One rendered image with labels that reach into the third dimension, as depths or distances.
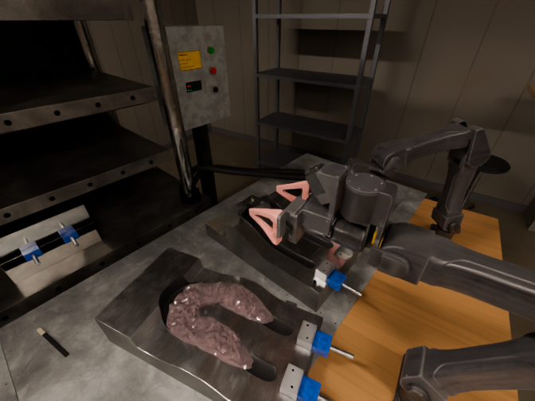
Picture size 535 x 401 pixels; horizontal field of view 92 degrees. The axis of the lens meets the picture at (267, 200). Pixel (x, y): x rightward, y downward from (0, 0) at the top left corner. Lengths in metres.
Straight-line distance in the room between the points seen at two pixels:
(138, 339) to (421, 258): 0.62
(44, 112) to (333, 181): 0.86
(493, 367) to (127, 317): 0.72
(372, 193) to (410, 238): 0.09
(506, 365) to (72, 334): 0.94
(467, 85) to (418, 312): 2.33
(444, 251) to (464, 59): 2.58
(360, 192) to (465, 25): 2.60
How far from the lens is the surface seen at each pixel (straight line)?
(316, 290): 0.76
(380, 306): 0.90
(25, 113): 1.01
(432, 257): 0.43
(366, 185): 0.40
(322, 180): 0.41
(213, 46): 1.34
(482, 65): 2.95
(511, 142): 3.11
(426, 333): 0.90
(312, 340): 0.70
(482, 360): 0.59
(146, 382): 0.79
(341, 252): 0.91
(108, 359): 0.86
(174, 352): 0.71
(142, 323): 0.74
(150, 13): 1.05
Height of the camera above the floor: 1.50
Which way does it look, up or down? 35 degrees down
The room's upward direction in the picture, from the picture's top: straight up
